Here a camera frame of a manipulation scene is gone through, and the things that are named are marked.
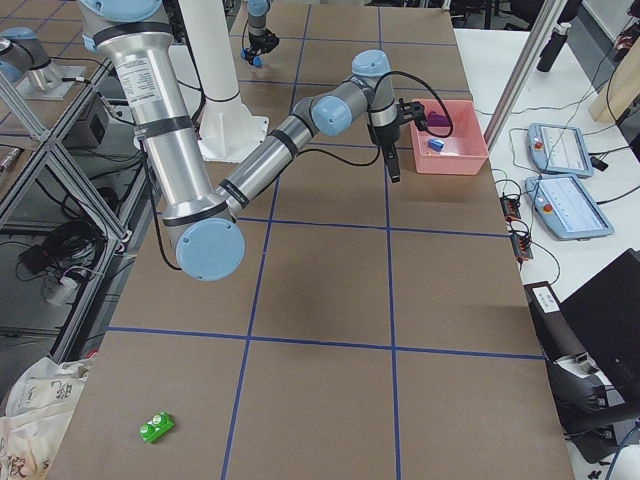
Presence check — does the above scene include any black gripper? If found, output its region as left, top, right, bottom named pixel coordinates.
left=249, top=29, right=278, bottom=54
left=368, top=115, right=401, bottom=183

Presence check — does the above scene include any long blue block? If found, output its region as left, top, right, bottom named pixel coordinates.
left=241, top=48, right=263, bottom=68

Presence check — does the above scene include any small blue block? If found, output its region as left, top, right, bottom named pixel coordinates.
left=427, top=138, right=445, bottom=151

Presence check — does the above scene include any purple block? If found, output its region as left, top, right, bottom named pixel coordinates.
left=426, top=111, right=450, bottom=127

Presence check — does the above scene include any green block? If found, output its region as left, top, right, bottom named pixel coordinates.
left=138, top=411, right=175, bottom=443

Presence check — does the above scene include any pink plastic box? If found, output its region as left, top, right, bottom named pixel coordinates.
left=409, top=99, right=489, bottom=175

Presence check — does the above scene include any black power strip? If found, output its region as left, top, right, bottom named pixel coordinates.
left=509, top=230, right=533, bottom=263
left=499, top=195, right=521, bottom=222

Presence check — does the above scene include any far teach pendant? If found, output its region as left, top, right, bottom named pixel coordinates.
left=527, top=123, right=593, bottom=178

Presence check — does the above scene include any teach pendant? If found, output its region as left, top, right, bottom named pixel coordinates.
left=525, top=174, right=615, bottom=241
left=527, top=123, right=593, bottom=178

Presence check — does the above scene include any near teach pendant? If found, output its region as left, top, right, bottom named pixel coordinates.
left=525, top=174, right=615, bottom=241

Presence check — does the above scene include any white paper label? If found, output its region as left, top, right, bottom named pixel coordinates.
left=532, top=285, right=560, bottom=314

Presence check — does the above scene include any black laptop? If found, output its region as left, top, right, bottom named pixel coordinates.
left=561, top=249, right=639, bottom=397

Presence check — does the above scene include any printed tote bag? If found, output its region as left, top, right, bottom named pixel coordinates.
left=1, top=358, right=94, bottom=479

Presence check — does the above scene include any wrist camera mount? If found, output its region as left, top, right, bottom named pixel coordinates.
left=398, top=98, right=428, bottom=131

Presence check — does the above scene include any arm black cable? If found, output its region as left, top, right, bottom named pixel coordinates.
left=149, top=71, right=457, bottom=271

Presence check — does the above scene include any white camera pole stand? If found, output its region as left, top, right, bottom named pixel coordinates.
left=179, top=0, right=269, bottom=163

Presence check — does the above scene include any aluminium frame post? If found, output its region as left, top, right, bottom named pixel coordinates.
left=484, top=0, right=582, bottom=151

